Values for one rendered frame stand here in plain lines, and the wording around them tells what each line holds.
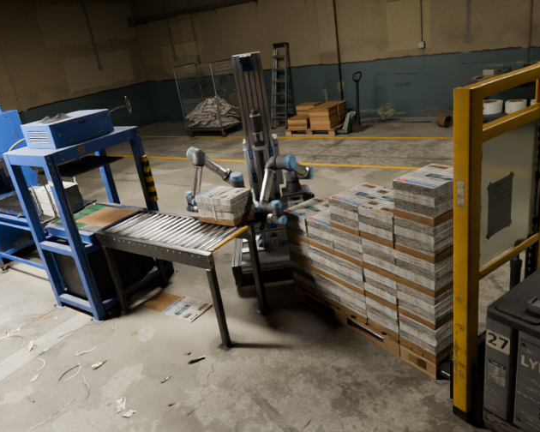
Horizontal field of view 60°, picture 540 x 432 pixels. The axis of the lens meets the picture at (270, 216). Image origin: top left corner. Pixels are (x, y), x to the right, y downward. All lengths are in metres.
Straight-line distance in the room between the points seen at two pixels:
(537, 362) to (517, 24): 7.58
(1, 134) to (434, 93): 7.46
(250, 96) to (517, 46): 6.23
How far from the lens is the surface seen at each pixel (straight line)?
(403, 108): 10.19
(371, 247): 3.14
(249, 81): 4.20
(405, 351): 3.37
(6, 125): 6.49
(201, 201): 3.83
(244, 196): 3.77
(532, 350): 2.53
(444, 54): 9.80
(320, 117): 9.79
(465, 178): 2.27
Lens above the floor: 2.20
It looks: 22 degrees down
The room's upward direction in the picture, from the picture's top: 9 degrees counter-clockwise
